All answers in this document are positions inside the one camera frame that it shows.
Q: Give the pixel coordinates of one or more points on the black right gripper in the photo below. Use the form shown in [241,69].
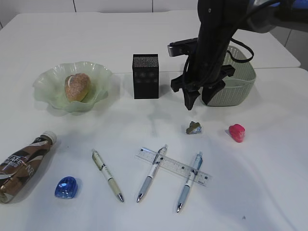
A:
[203,68]

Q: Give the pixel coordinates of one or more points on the bread roll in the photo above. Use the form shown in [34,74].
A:
[77,87]

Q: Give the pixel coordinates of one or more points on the Nescafe coffee bottle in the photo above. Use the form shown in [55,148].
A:
[19,167]

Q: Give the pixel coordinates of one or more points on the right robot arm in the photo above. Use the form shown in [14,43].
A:
[220,19]

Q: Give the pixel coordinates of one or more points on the green plastic basket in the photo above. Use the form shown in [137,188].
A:
[239,85]

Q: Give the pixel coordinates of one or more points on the pink pencil sharpener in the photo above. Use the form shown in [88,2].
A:
[237,132]

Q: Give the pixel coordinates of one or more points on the black pen holder box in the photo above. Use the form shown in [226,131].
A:
[145,73]

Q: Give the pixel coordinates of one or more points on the light blue pen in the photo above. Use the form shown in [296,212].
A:
[188,184]

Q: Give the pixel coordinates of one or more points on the grey blue pen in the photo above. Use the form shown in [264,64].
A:
[150,174]

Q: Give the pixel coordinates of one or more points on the beige pen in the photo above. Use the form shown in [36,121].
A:
[107,174]

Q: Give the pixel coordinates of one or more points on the green glass wavy plate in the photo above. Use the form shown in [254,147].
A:
[49,86]

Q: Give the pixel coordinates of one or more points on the clear plastic ruler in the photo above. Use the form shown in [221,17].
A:
[179,168]

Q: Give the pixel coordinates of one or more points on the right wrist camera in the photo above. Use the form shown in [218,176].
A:
[183,47]

